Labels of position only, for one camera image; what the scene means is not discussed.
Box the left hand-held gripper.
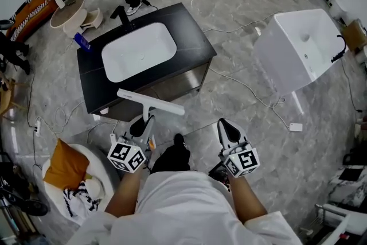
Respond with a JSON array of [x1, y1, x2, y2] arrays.
[[107, 114, 157, 174]]

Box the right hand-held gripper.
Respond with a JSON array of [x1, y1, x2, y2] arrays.
[[217, 118, 260, 179]]

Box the white squeegee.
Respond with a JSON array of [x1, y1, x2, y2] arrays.
[[116, 88, 186, 122]]

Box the person's left forearm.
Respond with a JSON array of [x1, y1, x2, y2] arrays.
[[104, 169, 145, 218]]

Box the person's right forearm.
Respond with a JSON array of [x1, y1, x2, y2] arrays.
[[228, 174, 270, 225]]

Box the person's left black shoe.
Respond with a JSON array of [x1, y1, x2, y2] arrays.
[[129, 116, 147, 137]]

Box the person's black shoe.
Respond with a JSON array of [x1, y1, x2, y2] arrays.
[[173, 133, 186, 147], [129, 116, 147, 137]]

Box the person's right black shoe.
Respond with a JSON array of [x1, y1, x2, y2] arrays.
[[173, 133, 186, 147]]

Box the person's black trousers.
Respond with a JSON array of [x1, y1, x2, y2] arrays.
[[150, 143, 192, 174]]

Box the black waist device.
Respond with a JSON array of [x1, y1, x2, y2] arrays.
[[208, 161, 231, 192]]

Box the white round armchair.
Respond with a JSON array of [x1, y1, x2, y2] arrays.
[[42, 142, 116, 227]]

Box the white rectangular sink basin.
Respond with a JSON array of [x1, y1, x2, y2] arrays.
[[100, 22, 178, 84]]

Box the person's white shirt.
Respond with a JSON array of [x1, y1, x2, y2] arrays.
[[66, 169, 302, 245]]

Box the black vanity cabinet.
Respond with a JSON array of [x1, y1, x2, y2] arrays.
[[76, 2, 217, 123]]

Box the white square bathtub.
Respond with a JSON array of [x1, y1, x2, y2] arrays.
[[253, 8, 350, 96]]

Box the orange cushion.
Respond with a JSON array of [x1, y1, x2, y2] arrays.
[[42, 138, 91, 190]]

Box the black white striped cloth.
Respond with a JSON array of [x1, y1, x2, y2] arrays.
[[63, 180, 101, 218]]

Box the black basin faucet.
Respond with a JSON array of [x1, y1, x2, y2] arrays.
[[110, 5, 136, 33]]

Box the small round beige table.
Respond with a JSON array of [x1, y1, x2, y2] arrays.
[[81, 7, 104, 31]]

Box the marble side table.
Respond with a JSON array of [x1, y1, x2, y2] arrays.
[[328, 165, 367, 209]]

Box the metal rack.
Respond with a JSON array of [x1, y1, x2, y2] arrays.
[[298, 203, 367, 245]]

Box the black bathtub faucet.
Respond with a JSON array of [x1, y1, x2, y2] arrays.
[[330, 34, 348, 64]]

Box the large round beige table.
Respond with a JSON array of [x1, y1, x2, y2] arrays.
[[49, 0, 87, 38]]

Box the wooden chair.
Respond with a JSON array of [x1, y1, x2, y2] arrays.
[[0, 77, 29, 118]]

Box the black equipment pile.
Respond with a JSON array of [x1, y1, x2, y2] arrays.
[[0, 151, 49, 242]]

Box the small cardboard box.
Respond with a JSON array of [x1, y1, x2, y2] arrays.
[[341, 18, 367, 53]]

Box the white toilet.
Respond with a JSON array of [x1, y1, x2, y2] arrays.
[[329, 0, 348, 20]]

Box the orange striped sofa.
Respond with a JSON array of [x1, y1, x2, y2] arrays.
[[5, 0, 61, 43]]

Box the white floor cable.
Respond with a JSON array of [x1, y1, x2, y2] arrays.
[[208, 67, 291, 130], [202, 11, 283, 34], [41, 99, 120, 145]]

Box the black floor cable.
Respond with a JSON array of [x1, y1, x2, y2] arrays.
[[26, 68, 44, 178], [340, 59, 364, 113]]

